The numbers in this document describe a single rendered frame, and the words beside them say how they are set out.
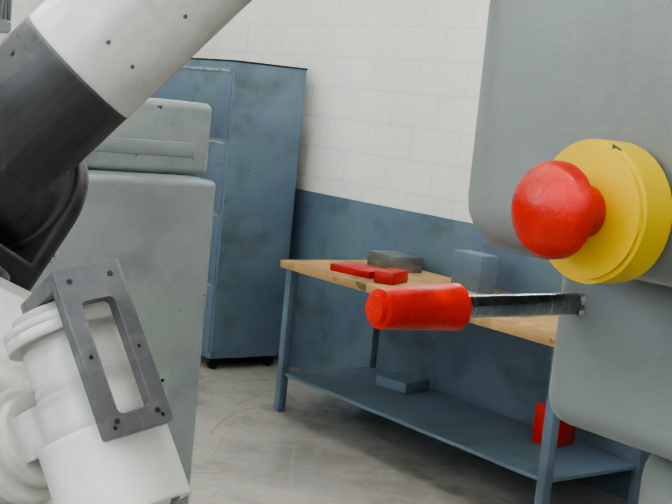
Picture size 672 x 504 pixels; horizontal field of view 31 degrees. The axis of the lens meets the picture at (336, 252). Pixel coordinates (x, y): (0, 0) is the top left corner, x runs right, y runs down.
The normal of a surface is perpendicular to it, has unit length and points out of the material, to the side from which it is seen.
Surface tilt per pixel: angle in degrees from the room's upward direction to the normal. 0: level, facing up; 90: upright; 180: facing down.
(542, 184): 85
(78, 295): 60
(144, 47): 104
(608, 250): 90
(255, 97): 90
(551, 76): 90
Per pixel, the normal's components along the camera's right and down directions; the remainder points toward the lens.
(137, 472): 0.42, -0.35
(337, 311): -0.79, 0.00
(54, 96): 0.22, 0.28
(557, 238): -0.45, 0.42
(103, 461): 0.05, -0.23
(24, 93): -0.04, 0.00
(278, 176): 0.59, 0.15
